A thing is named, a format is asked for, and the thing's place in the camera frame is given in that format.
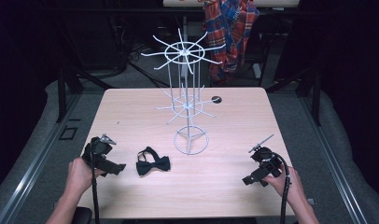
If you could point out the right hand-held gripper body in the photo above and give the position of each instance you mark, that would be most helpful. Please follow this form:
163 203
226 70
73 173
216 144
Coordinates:
265 159

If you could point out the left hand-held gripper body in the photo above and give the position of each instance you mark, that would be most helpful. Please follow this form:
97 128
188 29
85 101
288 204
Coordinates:
99 150

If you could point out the black bow tie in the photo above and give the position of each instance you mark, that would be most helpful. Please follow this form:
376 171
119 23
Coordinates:
153 164

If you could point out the person's right hand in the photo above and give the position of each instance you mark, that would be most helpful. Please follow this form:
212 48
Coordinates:
287 185

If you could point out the person's left hand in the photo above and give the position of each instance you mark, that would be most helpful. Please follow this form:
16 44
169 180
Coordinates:
80 179

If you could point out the black chair seat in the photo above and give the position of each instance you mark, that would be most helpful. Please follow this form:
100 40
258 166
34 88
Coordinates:
83 215

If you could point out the red blue plaid cloth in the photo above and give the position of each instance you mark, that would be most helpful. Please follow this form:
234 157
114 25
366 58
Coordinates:
229 34

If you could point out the black floor socket frame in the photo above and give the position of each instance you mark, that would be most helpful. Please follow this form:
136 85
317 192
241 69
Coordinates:
68 133

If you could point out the black metal frame stand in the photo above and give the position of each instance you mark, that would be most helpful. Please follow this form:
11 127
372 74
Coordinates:
316 96
62 93

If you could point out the aluminium floor rail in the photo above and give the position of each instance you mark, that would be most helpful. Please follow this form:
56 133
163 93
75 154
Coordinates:
32 168
334 161

